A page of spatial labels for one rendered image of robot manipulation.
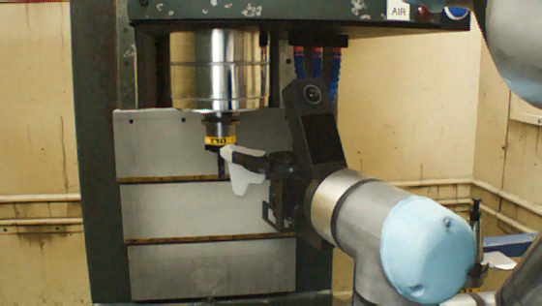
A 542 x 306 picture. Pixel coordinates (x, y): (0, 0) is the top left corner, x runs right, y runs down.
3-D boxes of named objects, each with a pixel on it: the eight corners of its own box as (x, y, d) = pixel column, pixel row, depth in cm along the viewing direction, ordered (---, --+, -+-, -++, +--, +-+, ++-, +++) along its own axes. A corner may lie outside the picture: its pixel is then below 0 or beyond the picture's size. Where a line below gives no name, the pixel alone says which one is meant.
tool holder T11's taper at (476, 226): (478, 252, 80) (482, 214, 79) (488, 262, 76) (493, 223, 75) (453, 253, 80) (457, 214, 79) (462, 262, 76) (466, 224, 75)
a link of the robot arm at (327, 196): (332, 182, 43) (405, 173, 46) (307, 169, 47) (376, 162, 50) (327, 261, 45) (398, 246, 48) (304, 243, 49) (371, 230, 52)
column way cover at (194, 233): (300, 292, 135) (303, 107, 125) (127, 303, 128) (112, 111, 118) (296, 285, 140) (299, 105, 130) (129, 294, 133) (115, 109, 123)
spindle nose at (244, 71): (249, 101, 90) (248, 34, 88) (286, 109, 76) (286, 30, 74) (162, 105, 84) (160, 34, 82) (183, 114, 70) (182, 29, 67)
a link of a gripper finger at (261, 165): (223, 165, 59) (280, 179, 53) (223, 152, 59) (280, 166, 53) (250, 158, 62) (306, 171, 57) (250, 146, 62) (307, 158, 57)
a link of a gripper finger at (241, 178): (205, 189, 64) (257, 206, 58) (204, 144, 63) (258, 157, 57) (223, 184, 66) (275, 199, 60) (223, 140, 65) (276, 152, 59)
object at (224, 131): (230, 139, 84) (229, 120, 84) (240, 144, 80) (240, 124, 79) (201, 141, 82) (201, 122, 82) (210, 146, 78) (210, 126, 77)
